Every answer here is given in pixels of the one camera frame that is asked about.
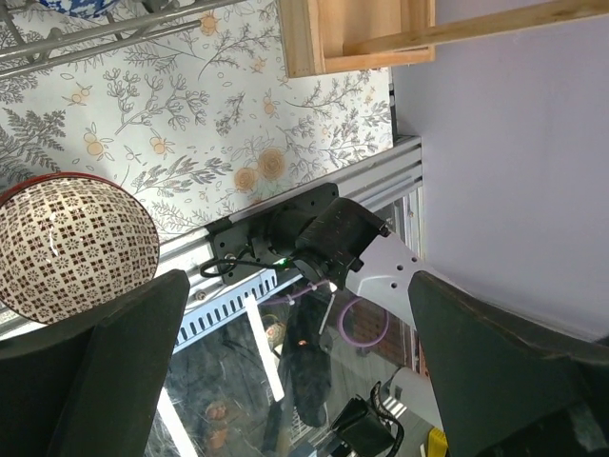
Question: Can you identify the grey wire dish rack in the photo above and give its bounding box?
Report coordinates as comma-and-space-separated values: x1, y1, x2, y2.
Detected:
1, 1, 234, 81

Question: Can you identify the blue white porcelain bowl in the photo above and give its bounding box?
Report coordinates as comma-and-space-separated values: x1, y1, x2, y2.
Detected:
39, 0, 119, 19

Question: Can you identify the aluminium rail frame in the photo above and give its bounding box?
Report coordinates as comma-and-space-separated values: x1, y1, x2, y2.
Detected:
1, 136, 422, 327

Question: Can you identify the wooden tray frame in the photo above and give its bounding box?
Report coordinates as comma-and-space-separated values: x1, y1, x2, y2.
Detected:
278, 0, 608, 78

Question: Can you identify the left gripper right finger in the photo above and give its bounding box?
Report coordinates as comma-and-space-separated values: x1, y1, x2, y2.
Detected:
408, 271, 608, 456

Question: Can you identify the brown floral grid bowl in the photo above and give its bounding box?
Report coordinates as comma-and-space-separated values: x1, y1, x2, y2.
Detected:
1, 173, 160, 325

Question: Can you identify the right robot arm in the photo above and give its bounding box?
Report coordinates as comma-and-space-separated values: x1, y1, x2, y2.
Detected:
199, 184, 424, 327

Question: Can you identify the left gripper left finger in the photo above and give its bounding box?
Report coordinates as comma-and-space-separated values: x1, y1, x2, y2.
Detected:
1, 269, 190, 456

